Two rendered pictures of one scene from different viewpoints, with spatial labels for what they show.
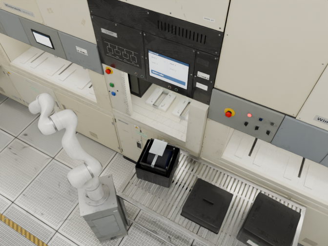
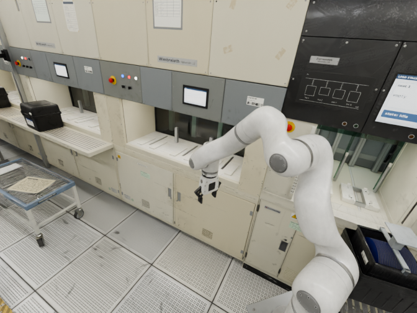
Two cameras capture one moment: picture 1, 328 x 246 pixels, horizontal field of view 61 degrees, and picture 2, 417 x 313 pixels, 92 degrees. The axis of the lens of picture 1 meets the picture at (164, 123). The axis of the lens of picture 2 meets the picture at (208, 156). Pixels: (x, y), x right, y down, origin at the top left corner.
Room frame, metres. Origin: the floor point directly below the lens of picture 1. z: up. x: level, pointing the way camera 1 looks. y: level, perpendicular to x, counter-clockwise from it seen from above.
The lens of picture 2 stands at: (0.51, 0.94, 1.71)
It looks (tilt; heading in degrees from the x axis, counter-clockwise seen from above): 28 degrees down; 356
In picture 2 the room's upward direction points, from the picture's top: 5 degrees clockwise
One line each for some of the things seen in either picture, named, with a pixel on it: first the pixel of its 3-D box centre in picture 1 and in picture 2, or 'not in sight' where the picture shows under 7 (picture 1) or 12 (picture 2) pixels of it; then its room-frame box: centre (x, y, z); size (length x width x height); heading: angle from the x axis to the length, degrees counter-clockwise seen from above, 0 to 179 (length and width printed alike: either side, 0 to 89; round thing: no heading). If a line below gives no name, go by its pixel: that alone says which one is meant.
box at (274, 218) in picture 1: (266, 226); not in sight; (0.58, -0.68, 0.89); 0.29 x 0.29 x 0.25; 57
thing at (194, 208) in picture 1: (207, 203); not in sight; (0.76, -0.31, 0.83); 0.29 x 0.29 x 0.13; 61
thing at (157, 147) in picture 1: (157, 157); (384, 258); (1.08, 0.05, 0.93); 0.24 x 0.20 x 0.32; 160
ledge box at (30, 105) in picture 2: not in sight; (41, 115); (2.69, 2.64, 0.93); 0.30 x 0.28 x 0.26; 58
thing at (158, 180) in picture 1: (158, 163); (376, 269); (1.08, 0.05, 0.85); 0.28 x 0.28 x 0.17; 70
